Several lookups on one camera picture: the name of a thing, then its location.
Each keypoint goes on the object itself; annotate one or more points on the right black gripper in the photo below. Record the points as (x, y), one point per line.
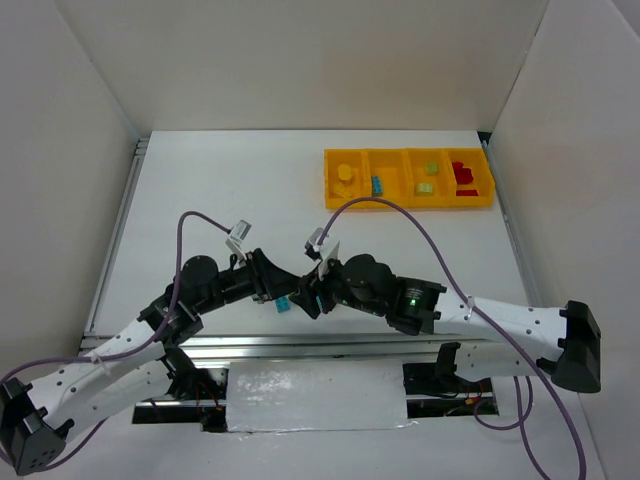
(325, 288)

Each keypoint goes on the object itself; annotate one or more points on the red flower lego brick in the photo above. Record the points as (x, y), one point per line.
(463, 175)

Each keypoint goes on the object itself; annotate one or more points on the aluminium front rail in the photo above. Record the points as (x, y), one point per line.
(282, 347)

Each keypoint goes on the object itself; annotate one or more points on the teal square lego plate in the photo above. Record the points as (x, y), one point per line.
(282, 304)

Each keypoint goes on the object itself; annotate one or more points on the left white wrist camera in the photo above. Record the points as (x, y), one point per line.
(236, 236)

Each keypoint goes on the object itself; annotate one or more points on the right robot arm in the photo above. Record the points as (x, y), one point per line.
(562, 343)

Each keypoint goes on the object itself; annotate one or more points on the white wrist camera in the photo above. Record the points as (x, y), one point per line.
(322, 251)
(236, 236)

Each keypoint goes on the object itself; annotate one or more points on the yellow four-compartment bin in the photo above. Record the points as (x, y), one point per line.
(400, 170)

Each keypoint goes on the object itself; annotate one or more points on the aluminium right rail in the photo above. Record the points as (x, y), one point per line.
(529, 284)

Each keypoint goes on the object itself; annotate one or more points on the aluminium rail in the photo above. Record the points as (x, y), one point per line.
(529, 284)
(139, 154)
(282, 347)

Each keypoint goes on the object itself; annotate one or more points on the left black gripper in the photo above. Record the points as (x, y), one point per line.
(258, 276)

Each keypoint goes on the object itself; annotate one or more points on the white foil covered panel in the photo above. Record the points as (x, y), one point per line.
(337, 395)

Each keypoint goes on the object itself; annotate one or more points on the yellow long lego brick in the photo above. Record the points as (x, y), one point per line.
(342, 191)

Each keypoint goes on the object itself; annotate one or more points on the aluminium left rail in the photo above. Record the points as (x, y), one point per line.
(139, 154)

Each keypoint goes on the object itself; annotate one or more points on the teal long lego brick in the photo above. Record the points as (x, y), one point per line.
(377, 187)

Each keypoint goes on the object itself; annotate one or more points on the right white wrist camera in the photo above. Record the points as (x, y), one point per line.
(322, 251)

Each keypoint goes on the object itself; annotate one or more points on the red arch lego brick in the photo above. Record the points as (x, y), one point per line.
(467, 193)

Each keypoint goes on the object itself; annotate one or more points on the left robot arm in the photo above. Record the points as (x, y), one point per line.
(144, 360)

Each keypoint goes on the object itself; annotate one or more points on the round yellow lego brick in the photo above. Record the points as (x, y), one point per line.
(345, 173)

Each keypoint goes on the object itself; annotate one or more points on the light green lego brick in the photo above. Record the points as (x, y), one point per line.
(424, 189)

